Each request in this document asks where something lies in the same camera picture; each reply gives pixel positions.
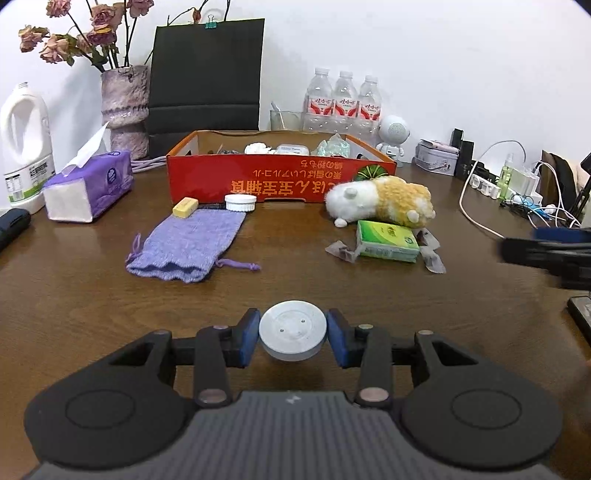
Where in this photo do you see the white power cable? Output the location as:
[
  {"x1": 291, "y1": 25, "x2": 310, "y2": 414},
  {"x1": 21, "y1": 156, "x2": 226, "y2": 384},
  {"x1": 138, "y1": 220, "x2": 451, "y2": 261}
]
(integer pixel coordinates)
[{"x1": 458, "y1": 141, "x2": 555, "y2": 238}]

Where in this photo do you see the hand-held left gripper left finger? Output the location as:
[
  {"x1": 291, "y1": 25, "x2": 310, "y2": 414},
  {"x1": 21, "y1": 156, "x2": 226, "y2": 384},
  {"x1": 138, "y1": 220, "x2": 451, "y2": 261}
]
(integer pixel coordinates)
[{"x1": 108, "y1": 308, "x2": 262, "y2": 409}]

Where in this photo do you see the clear small sachet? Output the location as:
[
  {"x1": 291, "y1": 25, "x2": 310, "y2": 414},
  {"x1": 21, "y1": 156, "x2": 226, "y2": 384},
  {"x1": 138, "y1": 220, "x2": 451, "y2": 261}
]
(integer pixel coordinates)
[
  {"x1": 416, "y1": 227, "x2": 448, "y2": 274},
  {"x1": 324, "y1": 240, "x2": 358, "y2": 264}
]

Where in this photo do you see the green tissue packet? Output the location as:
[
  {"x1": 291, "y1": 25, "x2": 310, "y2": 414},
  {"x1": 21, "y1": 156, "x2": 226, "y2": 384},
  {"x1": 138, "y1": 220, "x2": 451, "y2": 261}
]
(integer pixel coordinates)
[{"x1": 355, "y1": 220, "x2": 421, "y2": 264}]

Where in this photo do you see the white round lid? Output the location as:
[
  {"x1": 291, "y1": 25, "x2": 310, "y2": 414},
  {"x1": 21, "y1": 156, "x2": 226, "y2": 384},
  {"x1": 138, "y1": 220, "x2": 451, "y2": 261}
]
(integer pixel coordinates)
[{"x1": 224, "y1": 194, "x2": 258, "y2": 214}]

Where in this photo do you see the black paper bag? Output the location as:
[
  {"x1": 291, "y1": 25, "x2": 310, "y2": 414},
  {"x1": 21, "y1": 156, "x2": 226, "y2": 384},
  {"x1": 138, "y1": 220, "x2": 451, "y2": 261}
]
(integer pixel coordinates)
[{"x1": 145, "y1": 18, "x2": 265, "y2": 147}]

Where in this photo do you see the dark bag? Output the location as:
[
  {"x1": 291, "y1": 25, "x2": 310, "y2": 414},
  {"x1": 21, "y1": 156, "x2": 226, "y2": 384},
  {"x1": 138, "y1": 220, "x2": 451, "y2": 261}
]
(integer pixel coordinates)
[{"x1": 540, "y1": 150, "x2": 591, "y2": 227}]

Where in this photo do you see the white and yellow plush hamster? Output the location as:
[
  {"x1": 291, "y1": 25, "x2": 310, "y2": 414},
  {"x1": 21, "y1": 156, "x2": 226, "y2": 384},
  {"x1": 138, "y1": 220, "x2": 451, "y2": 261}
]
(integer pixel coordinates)
[{"x1": 324, "y1": 175, "x2": 436, "y2": 228}]

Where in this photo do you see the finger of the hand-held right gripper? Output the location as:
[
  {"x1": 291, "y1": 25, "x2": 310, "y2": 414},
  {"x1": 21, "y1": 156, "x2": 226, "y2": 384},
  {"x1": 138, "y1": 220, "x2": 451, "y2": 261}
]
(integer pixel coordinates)
[{"x1": 501, "y1": 226, "x2": 591, "y2": 269}]

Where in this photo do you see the purple braided cable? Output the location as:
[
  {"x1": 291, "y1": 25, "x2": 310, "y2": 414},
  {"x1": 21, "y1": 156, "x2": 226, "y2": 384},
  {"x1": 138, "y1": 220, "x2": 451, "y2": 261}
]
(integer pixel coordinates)
[{"x1": 130, "y1": 156, "x2": 168, "y2": 174}]

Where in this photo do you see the black flat device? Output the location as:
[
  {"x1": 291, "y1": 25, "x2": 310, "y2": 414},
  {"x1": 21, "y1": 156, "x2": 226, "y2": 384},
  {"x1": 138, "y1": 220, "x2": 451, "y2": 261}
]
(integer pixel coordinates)
[{"x1": 567, "y1": 295, "x2": 591, "y2": 343}]

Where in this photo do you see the purple knit drawstring pouch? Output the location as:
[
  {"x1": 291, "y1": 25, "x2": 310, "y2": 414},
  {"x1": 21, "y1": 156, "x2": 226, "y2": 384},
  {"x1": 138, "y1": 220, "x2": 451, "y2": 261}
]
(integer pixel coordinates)
[{"x1": 124, "y1": 209, "x2": 262, "y2": 283}]

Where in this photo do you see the dried rose bouquet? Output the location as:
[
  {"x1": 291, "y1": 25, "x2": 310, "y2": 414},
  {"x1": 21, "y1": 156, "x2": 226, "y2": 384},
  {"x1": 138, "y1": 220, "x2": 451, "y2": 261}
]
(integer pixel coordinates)
[{"x1": 18, "y1": 0, "x2": 232, "y2": 72}]

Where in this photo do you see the white power strip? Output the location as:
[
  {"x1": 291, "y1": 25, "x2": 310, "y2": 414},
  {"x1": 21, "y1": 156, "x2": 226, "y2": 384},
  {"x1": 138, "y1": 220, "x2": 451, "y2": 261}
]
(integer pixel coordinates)
[{"x1": 468, "y1": 173, "x2": 513, "y2": 200}]

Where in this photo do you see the clear water bottle red label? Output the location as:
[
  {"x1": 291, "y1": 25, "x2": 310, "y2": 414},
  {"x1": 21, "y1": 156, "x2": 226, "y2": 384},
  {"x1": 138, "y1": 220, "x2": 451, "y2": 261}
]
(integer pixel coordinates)
[
  {"x1": 333, "y1": 71, "x2": 361, "y2": 134},
  {"x1": 302, "y1": 68, "x2": 335, "y2": 132},
  {"x1": 358, "y1": 75, "x2": 384, "y2": 139}
]

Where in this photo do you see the red cardboard box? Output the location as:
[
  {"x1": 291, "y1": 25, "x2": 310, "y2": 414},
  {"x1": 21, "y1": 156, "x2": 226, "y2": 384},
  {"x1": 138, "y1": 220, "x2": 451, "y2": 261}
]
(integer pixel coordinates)
[{"x1": 166, "y1": 130, "x2": 397, "y2": 206}]

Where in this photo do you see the purple tissue pack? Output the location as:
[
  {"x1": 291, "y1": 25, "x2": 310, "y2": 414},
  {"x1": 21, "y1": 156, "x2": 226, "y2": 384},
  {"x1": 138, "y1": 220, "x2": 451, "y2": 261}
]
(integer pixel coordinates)
[{"x1": 43, "y1": 121, "x2": 134, "y2": 223}]

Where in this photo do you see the white charger block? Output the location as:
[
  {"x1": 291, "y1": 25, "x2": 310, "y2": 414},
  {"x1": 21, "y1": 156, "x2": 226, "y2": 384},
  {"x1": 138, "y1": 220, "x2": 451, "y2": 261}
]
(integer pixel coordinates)
[{"x1": 512, "y1": 168, "x2": 543, "y2": 206}]

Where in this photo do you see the clear glass cup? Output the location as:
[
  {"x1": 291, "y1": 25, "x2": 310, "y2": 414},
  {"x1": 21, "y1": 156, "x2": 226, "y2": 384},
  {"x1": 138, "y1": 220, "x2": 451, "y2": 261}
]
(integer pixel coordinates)
[{"x1": 269, "y1": 102, "x2": 305, "y2": 131}]

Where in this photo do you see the green spray bottle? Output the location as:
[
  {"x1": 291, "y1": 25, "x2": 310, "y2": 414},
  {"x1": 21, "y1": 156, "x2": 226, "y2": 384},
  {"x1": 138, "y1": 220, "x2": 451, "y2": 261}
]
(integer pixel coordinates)
[{"x1": 498, "y1": 154, "x2": 515, "y2": 200}]

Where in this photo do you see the iridescent plastic bag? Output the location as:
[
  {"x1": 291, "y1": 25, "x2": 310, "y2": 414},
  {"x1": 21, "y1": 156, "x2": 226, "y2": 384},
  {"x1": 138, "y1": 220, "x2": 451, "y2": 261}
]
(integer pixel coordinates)
[{"x1": 316, "y1": 134, "x2": 354, "y2": 158}]

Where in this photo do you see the white robot figure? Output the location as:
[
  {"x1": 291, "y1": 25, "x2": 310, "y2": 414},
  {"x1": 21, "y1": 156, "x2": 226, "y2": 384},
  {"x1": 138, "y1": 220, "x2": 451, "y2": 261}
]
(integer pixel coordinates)
[{"x1": 375, "y1": 114, "x2": 411, "y2": 168}]

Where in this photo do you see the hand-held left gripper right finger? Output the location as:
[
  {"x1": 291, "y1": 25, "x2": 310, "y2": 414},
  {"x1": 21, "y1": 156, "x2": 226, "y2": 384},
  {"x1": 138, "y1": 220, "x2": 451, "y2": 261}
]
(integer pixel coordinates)
[{"x1": 325, "y1": 308, "x2": 481, "y2": 409}]

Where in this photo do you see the white round disc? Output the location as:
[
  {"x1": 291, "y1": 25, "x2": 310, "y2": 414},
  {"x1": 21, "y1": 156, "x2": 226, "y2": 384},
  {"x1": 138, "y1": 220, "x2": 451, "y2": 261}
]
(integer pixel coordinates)
[{"x1": 259, "y1": 300, "x2": 328, "y2": 361}]

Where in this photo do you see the white detergent jug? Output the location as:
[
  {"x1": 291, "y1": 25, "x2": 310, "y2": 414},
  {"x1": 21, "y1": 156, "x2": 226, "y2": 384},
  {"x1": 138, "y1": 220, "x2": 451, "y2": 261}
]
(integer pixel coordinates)
[{"x1": 0, "y1": 83, "x2": 56, "y2": 215}]

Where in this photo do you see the black glasses case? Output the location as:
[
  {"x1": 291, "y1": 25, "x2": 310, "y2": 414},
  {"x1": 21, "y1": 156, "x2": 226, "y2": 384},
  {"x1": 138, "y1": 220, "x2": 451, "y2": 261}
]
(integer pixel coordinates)
[{"x1": 0, "y1": 208, "x2": 32, "y2": 252}]

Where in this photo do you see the grey metal tin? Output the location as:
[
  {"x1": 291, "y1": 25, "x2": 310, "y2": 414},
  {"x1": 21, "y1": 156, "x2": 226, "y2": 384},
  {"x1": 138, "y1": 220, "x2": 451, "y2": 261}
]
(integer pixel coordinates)
[{"x1": 412, "y1": 138, "x2": 460, "y2": 177}]

